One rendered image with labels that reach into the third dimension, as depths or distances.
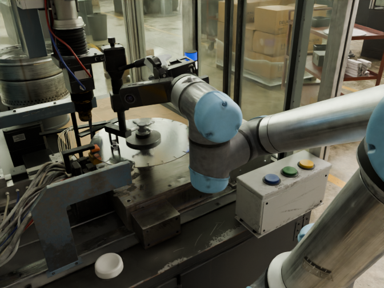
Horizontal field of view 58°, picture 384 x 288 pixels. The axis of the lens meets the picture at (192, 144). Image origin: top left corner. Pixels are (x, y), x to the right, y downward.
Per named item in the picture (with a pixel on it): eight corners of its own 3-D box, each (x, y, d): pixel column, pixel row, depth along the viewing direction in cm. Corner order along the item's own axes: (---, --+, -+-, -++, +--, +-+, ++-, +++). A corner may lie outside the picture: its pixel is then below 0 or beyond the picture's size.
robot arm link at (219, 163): (249, 178, 69) (252, 129, 63) (208, 202, 62) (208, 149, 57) (220, 163, 74) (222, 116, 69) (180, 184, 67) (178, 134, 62)
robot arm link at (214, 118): (202, 153, 56) (202, 104, 52) (178, 127, 65) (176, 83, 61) (244, 143, 58) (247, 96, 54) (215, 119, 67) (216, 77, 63)
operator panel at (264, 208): (298, 187, 118) (304, 149, 111) (324, 204, 110) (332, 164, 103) (234, 217, 105) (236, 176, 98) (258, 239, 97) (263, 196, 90)
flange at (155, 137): (118, 142, 107) (117, 135, 105) (140, 128, 115) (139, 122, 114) (147, 151, 101) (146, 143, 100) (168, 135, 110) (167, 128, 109)
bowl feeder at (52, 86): (68, 108, 185) (54, 39, 168) (85, 128, 163) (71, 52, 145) (5, 122, 171) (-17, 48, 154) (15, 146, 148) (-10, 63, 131)
